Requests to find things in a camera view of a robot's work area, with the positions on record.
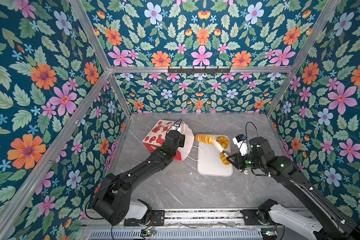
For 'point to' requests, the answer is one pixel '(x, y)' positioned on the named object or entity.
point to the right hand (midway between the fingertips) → (228, 157)
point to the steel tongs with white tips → (219, 146)
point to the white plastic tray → (209, 162)
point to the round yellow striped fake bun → (223, 141)
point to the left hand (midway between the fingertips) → (180, 128)
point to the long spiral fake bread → (202, 138)
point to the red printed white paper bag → (156, 137)
